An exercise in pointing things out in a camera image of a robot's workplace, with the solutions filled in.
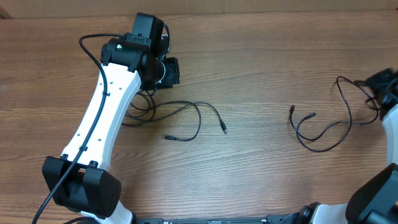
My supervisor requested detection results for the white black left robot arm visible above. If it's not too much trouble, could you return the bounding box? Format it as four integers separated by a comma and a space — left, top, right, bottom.
42, 13, 180, 223

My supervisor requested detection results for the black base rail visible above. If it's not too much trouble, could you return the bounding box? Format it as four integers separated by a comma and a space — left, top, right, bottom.
133, 202, 315, 224

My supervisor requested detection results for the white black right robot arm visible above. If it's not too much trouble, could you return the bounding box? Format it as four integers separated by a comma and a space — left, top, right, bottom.
309, 68, 397, 224

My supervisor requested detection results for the black USB cable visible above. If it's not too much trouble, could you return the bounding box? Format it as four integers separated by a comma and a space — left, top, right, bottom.
121, 90, 229, 142

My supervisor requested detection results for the thin black cable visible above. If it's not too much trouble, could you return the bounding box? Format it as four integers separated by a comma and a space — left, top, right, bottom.
289, 75, 379, 153

